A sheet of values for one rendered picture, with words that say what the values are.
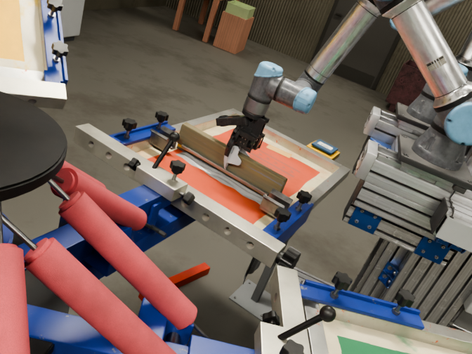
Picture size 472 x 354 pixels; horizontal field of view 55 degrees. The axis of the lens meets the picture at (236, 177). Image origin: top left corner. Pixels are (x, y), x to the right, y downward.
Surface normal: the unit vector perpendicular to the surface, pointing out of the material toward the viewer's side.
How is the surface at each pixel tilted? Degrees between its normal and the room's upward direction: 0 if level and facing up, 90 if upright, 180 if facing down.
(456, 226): 90
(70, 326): 0
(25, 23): 32
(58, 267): 56
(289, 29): 90
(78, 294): 69
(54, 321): 0
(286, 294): 0
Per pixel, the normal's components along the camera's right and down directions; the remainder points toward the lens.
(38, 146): 0.31, -0.84
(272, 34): -0.30, 0.36
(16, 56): 0.51, -0.43
